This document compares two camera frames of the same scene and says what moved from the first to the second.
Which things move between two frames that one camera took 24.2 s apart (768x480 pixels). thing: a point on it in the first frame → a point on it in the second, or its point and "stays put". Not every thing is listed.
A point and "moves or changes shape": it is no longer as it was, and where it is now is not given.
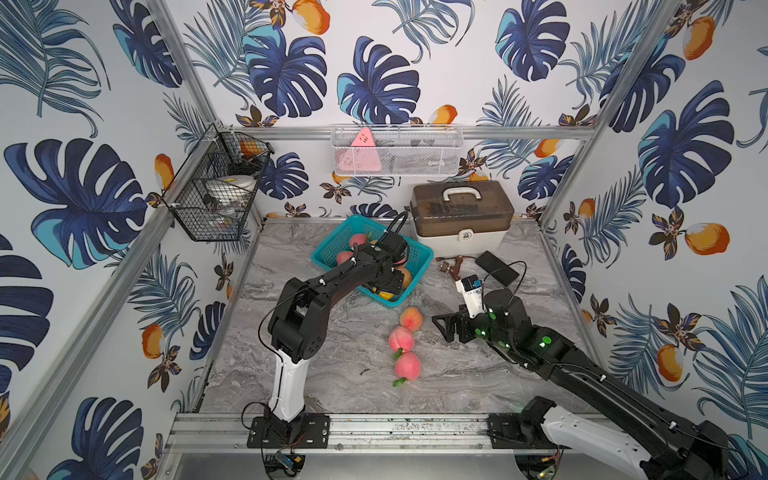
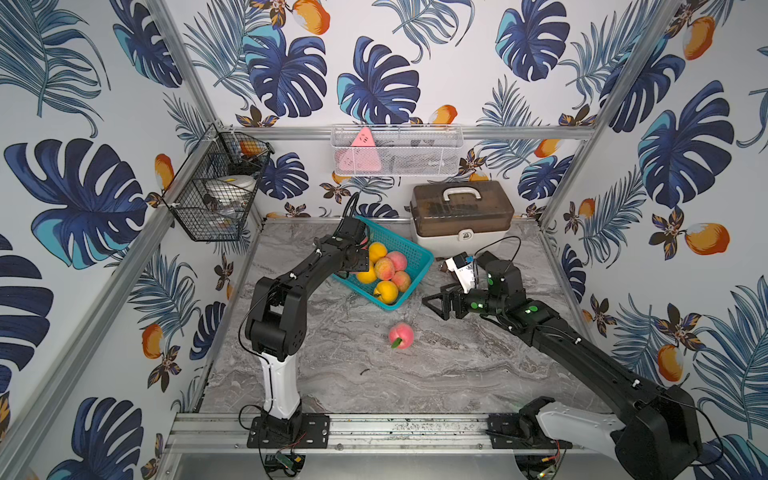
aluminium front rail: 349,433 stays put
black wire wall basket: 210,195 stays put
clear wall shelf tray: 400,150 stays put
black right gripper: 450,319 → 455,294
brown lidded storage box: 459,218 stays put
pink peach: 402,337 stays put
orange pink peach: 412,318 moves or changes shape
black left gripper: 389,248 → 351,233
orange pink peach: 407,277 stays put
